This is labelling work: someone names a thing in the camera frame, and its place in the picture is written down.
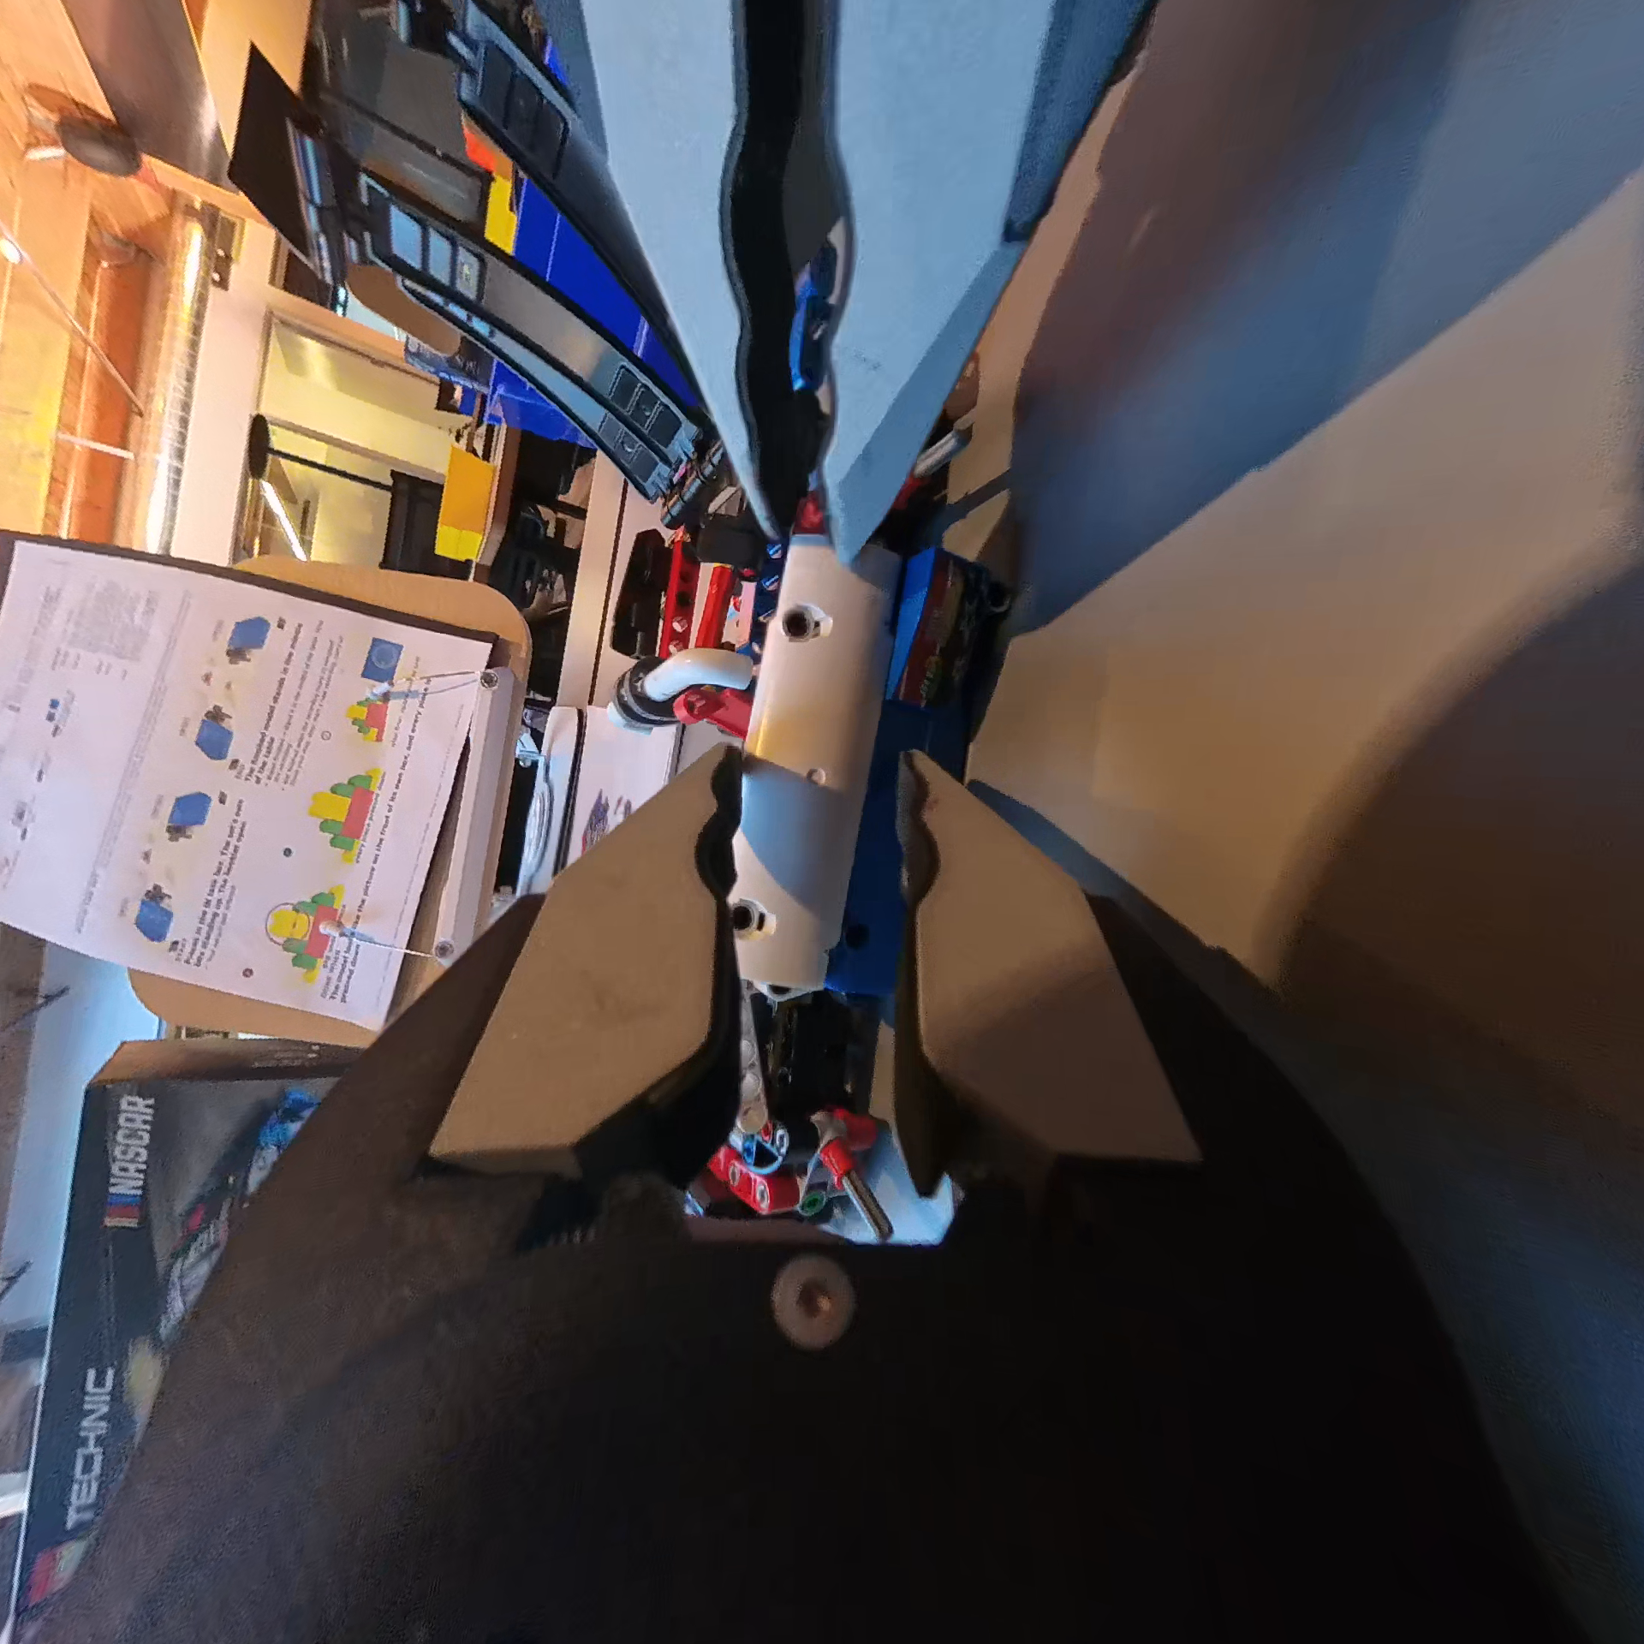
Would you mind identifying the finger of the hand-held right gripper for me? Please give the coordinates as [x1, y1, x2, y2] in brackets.
[787, 0, 1071, 570]
[581, 0, 807, 536]

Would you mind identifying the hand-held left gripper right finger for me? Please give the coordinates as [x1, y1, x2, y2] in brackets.
[890, 751, 1203, 1195]

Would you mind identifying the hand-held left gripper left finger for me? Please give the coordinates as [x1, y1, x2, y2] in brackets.
[426, 748, 746, 1180]

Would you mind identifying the toy brick vehicle model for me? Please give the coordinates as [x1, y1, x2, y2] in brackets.
[227, 0, 1017, 1248]

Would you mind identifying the white blue brick panel assembly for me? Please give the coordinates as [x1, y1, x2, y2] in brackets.
[737, 534, 1011, 1001]

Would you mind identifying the grey desk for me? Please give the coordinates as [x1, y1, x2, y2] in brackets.
[554, 0, 1644, 1644]

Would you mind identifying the blue plastic bin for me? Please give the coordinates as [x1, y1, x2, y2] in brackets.
[490, 166, 700, 424]

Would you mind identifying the open instruction booklet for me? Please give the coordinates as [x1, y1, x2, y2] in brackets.
[567, 709, 681, 887]

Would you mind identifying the yellow plastic bin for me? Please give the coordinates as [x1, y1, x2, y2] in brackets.
[433, 449, 497, 564]

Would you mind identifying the black cardboard box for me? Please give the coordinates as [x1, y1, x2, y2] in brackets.
[0, 1039, 365, 1626]

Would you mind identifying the silver ventilation duct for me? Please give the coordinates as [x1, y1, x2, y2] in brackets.
[135, 211, 217, 553]

